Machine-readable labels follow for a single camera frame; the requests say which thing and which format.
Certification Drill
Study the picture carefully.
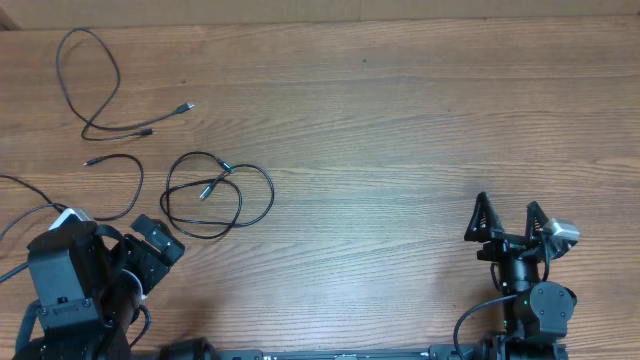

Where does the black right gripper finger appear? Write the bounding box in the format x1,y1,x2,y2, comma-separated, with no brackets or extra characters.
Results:
464,192,504,243
525,201,549,240

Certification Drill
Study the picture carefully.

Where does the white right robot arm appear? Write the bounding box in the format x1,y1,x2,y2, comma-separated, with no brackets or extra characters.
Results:
452,192,580,359

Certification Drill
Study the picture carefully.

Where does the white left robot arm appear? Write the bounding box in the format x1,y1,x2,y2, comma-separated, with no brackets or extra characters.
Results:
15,208,185,359

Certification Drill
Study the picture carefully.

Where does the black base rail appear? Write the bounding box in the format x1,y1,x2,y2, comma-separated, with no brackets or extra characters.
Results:
134,335,571,360

